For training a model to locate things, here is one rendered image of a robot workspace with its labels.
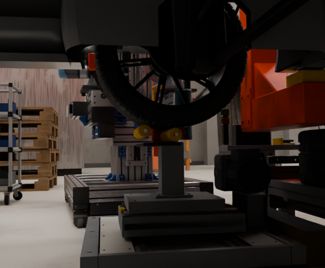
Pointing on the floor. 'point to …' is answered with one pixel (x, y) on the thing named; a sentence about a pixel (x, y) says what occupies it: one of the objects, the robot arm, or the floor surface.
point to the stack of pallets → (40, 141)
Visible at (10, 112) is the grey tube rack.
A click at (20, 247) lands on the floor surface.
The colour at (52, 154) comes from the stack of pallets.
